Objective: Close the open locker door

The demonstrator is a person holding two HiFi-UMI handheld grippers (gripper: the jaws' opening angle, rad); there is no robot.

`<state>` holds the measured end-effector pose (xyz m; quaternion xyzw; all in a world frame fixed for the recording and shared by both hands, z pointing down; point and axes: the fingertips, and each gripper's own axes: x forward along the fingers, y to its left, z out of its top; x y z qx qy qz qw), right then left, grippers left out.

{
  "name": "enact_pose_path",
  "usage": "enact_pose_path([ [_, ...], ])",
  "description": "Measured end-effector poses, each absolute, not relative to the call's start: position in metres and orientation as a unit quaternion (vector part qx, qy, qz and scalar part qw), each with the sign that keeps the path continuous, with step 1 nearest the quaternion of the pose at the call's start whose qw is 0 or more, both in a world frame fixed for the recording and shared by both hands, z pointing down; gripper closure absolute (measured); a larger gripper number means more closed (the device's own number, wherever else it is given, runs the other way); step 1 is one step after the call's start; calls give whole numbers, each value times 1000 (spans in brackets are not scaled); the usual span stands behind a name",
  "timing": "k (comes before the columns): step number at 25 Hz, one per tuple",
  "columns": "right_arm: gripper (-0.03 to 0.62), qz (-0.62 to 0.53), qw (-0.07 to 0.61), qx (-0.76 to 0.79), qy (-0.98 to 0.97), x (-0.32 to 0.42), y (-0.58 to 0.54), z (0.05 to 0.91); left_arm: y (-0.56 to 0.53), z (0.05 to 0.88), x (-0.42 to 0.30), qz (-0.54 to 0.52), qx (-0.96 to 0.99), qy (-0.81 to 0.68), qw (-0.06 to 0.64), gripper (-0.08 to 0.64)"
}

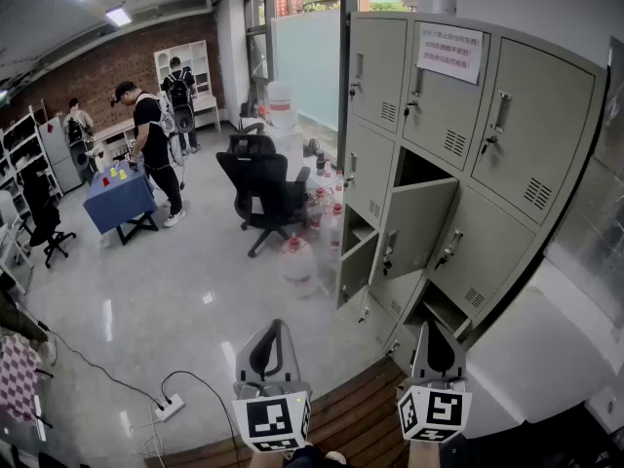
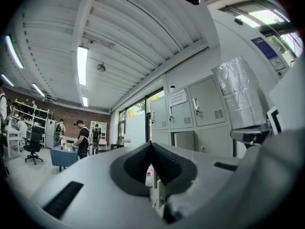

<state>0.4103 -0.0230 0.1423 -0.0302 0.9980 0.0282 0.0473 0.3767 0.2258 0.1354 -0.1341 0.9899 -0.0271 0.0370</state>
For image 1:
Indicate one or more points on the red banner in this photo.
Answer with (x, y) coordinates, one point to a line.
(287, 0)

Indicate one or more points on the white shelving unit with items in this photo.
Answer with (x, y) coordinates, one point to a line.
(27, 144)

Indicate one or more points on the wooden slat platform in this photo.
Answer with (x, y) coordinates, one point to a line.
(351, 407)

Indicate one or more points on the black flask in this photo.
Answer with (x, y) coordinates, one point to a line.
(320, 163)

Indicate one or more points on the dark bag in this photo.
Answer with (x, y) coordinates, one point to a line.
(312, 146)

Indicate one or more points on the frosted glass panel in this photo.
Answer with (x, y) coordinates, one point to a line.
(307, 66)

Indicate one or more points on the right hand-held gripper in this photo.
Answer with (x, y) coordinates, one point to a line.
(441, 407)

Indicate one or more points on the white water dispenser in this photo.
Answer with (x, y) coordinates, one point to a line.
(287, 149)

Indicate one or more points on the large white housing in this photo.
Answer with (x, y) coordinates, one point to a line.
(526, 349)

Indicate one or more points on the pink checkered cloth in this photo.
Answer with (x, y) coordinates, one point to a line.
(17, 378)

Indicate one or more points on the person's right white shoe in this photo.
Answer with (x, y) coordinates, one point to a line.
(336, 457)

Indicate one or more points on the row of small clear bottles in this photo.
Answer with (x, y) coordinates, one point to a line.
(339, 183)

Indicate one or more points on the white power strip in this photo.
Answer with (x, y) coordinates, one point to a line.
(169, 406)

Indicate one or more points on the person's dark trousers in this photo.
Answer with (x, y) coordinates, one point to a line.
(304, 458)

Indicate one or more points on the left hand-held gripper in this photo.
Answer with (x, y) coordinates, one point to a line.
(268, 417)

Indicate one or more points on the ceiling light panel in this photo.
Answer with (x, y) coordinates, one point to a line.
(118, 16)

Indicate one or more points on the low white desk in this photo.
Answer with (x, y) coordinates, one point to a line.
(114, 137)

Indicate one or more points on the grey refrigerator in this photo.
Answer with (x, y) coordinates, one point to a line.
(58, 151)

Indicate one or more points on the black office chair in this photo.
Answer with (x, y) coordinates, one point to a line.
(265, 183)
(41, 212)

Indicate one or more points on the blue cloth covered table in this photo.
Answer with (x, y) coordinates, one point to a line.
(119, 198)

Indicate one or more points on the white security camera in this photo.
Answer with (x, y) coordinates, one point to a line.
(445, 0)

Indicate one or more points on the white shelf cabinet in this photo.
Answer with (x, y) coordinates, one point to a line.
(187, 66)

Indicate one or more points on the clear water dispenser barrel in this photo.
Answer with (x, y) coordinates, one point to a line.
(282, 100)

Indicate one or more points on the person's right forearm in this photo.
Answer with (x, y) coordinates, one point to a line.
(424, 454)

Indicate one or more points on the white paper notice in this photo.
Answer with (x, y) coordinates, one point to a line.
(451, 54)

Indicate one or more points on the grey metal locker cabinet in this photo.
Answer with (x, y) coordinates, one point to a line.
(531, 115)

